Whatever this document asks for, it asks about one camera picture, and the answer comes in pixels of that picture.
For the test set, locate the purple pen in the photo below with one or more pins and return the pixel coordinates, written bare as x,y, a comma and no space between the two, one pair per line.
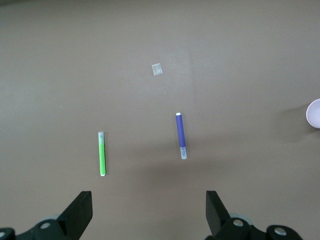
180,132

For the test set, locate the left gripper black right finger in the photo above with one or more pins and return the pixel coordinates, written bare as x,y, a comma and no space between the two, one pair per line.
217,217

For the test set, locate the small square tape patch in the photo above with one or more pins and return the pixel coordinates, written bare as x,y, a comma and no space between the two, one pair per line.
157,69

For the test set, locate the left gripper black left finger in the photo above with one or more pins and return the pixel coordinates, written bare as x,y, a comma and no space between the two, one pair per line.
77,215

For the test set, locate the pink translucent pen holder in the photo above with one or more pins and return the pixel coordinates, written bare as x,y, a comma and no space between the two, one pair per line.
315,113

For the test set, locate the green pen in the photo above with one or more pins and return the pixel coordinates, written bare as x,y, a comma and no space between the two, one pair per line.
102,155

